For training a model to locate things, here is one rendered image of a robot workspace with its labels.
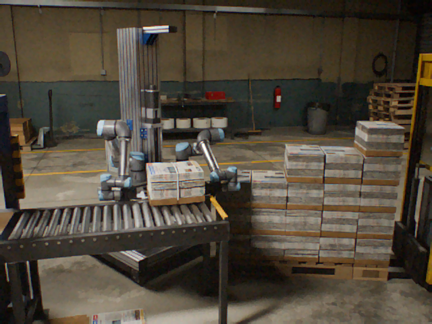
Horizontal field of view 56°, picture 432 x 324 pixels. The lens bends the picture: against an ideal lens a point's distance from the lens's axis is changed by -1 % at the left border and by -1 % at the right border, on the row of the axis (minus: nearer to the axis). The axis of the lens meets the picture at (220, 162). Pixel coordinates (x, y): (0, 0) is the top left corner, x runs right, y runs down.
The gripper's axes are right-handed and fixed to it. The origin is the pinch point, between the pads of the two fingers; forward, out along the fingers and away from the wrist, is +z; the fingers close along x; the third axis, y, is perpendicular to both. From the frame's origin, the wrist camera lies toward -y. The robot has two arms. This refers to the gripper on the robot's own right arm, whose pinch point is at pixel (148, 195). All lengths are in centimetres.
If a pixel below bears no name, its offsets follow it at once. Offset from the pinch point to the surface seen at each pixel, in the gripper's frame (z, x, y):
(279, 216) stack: 105, 0, -26
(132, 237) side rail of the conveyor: -14, -64, -3
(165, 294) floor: 10, -7, -80
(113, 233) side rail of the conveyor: -25, -63, 0
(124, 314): -22, -27, -79
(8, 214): -91, -19, 0
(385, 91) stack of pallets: 544, 485, 32
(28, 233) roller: -73, -52, 0
